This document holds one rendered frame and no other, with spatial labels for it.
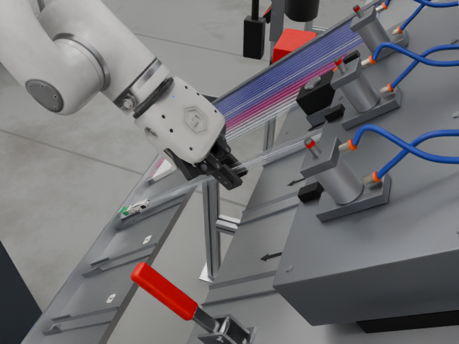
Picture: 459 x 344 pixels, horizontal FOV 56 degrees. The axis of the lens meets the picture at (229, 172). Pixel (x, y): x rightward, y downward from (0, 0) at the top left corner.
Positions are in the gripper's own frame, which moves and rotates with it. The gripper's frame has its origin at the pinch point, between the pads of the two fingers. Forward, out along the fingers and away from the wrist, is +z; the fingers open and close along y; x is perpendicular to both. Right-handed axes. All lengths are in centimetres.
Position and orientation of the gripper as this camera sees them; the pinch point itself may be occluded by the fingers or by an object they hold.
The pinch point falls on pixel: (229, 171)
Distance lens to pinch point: 63.8
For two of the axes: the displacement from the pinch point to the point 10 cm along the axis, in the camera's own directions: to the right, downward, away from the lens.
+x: -6.3, 3.1, 7.1
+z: 6.8, 6.6, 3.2
